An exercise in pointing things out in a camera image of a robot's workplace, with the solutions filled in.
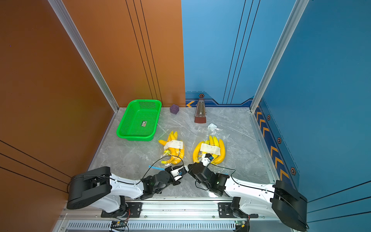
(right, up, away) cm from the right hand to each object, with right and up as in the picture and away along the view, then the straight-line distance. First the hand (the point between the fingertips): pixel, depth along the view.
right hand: (185, 166), depth 79 cm
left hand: (-1, 0, +2) cm, 2 cm away
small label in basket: (-33, +24, +30) cm, 51 cm away
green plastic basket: (-37, +25, +33) cm, 56 cm away
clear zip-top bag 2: (+11, +16, +21) cm, 29 cm away
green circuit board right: (+28, -26, -7) cm, 39 cm away
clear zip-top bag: (-2, +20, +29) cm, 35 cm away
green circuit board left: (-34, -26, -8) cm, 44 cm away
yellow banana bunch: (-7, +10, +7) cm, 14 cm away
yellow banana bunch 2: (+17, +9, +12) cm, 23 cm away
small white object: (+20, +21, +28) cm, 40 cm away
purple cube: (-10, +35, +36) cm, 51 cm away
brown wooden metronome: (+10, +29, +28) cm, 42 cm away
